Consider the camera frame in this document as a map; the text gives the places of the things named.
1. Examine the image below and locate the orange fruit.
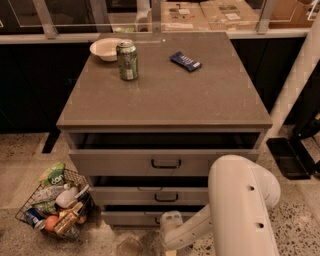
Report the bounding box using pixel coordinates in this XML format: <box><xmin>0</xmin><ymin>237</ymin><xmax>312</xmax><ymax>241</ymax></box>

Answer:
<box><xmin>45</xmin><ymin>215</ymin><xmax>59</xmax><ymax>232</ymax></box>

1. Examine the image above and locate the black wire basket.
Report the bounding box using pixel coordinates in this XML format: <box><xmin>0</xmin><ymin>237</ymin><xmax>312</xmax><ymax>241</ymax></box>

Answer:
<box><xmin>15</xmin><ymin>169</ymin><xmax>94</xmax><ymax>240</ymax></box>

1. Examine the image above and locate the blue soda can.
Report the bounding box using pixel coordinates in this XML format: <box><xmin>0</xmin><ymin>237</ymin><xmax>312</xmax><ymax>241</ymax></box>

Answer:
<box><xmin>24</xmin><ymin>208</ymin><xmax>45</xmax><ymax>230</ymax></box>

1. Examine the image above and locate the grey drawer cabinet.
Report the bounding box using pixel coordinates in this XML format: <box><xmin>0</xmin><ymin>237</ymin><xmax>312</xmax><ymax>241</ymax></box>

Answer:
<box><xmin>55</xmin><ymin>31</ymin><xmax>273</xmax><ymax>231</ymax></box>

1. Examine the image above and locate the clear water bottle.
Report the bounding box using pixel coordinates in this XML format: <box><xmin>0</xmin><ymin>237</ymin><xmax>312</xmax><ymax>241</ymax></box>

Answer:
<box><xmin>33</xmin><ymin>184</ymin><xmax>70</xmax><ymax>203</ymax></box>

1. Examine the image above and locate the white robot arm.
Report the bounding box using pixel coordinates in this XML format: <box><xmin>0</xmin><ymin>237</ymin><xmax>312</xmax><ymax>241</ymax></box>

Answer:
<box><xmin>160</xmin><ymin>17</ymin><xmax>320</xmax><ymax>256</ymax></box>

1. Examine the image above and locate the cardboard box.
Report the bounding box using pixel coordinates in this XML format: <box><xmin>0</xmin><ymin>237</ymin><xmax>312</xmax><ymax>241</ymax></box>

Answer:
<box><xmin>200</xmin><ymin>0</ymin><xmax>259</xmax><ymax>31</ymax></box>
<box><xmin>161</xmin><ymin>2</ymin><xmax>210</xmax><ymax>32</ymax></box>

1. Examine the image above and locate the white plastic bottle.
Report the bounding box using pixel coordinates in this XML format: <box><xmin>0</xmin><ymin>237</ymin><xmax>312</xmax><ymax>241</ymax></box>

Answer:
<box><xmin>55</xmin><ymin>184</ymin><xmax>78</xmax><ymax>209</ymax></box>

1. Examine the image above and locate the dark blue snack packet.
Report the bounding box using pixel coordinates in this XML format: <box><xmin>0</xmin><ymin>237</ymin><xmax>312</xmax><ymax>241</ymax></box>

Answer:
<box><xmin>169</xmin><ymin>51</ymin><xmax>202</xmax><ymax>72</ymax></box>

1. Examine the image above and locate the left cardboard box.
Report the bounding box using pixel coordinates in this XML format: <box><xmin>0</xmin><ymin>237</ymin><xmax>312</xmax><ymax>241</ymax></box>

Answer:
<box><xmin>161</xmin><ymin>2</ymin><xmax>210</xmax><ymax>32</ymax></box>

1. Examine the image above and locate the brown snack box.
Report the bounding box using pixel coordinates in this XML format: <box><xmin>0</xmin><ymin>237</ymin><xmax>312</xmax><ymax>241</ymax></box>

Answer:
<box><xmin>54</xmin><ymin>202</ymin><xmax>83</xmax><ymax>236</ymax></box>

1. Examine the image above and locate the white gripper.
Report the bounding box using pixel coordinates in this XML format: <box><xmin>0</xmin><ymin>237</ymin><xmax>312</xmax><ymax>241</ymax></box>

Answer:
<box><xmin>160</xmin><ymin>211</ymin><xmax>183</xmax><ymax>233</ymax></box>

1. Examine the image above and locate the grey bottom drawer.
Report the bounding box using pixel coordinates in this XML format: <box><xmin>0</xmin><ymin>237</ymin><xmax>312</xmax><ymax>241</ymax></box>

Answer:
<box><xmin>101</xmin><ymin>205</ymin><xmax>202</xmax><ymax>227</ymax></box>

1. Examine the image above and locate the green chip bag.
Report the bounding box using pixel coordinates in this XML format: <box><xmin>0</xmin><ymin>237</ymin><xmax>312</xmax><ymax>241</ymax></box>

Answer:
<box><xmin>38</xmin><ymin>162</ymin><xmax>65</xmax><ymax>186</ymax></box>

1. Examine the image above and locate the grey top drawer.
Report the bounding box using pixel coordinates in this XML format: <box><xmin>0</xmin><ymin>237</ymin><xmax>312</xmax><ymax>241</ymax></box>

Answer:
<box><xmin>70</xmin><ymin>132</ymin><xmax>258</xmax><ymax>176</ymax></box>

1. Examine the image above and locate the green soda can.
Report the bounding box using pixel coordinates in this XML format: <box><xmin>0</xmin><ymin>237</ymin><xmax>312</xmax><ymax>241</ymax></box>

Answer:
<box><xmin>116</xmin><ymin>39</ymin><xmax>138</xmax><ymax>81</ymax></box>

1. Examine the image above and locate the grey drawer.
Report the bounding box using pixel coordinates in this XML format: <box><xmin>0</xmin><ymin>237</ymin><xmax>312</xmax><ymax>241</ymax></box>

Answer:
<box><xmin>90</xmin><ymin>176</ymin><xmax>208</xmax><ymax>205</ymax></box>
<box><xmin>101</xmin><ymin>205</ymin><xmax>202</xmax><ymax>227</ymax></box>
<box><xmin>70</xmin><ymin>132</ymin><xmax>258</xmax><ymax>176</ymax></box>

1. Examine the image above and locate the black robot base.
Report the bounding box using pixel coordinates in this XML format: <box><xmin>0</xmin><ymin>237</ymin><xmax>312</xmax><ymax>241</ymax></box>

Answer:
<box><xmin>266</xmin><ymin>114</ymin><xmax>320</xmax><ymax>180</ymax></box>

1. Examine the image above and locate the right cardboard box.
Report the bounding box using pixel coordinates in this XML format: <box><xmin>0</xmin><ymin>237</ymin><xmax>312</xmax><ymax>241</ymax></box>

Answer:
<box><xmin>200</xmin><ymin>0</ymin><xmax>259</xmax><ymax>31</ymax></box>

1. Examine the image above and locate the metal railing frame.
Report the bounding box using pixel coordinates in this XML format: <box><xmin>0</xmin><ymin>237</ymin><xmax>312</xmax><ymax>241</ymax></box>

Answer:
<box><xmin>0</xmin><ymin>0</ymin><xmax>317</xmax><ymax>44</ymax></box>

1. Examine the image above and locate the white bowl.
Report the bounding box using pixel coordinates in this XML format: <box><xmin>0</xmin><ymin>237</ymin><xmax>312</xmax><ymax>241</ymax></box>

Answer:
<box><xmin>90</xmin><ymin>38</ymin><xmax>121</xmax><ymax>62</ymax></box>

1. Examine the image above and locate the grey middle drawer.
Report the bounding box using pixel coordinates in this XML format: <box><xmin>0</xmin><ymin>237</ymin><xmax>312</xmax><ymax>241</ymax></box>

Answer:
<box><xmin>90</xmin><ymin>176</ymin><xmax>208</xmax><ymax>205</ymax></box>

